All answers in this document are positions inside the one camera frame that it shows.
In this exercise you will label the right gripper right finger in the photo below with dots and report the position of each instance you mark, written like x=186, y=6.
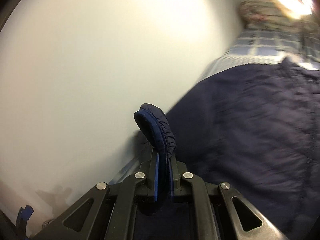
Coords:
x=173, y=175

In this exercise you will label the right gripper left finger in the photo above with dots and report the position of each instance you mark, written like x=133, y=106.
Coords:
x=153, y=175

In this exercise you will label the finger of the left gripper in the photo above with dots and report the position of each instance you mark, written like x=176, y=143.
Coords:
x=24, y=214

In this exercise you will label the navy blue puffer jacket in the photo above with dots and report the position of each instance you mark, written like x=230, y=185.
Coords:
x=255, y=126

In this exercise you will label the striped blue white bedsheet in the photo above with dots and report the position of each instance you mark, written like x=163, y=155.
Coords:
x=130, y=168

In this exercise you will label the blue checkered blanket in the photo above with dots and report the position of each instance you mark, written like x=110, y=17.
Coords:
x=259, y=46

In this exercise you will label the folded floral quilt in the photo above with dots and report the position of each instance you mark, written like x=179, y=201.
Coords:
x=265, y=15

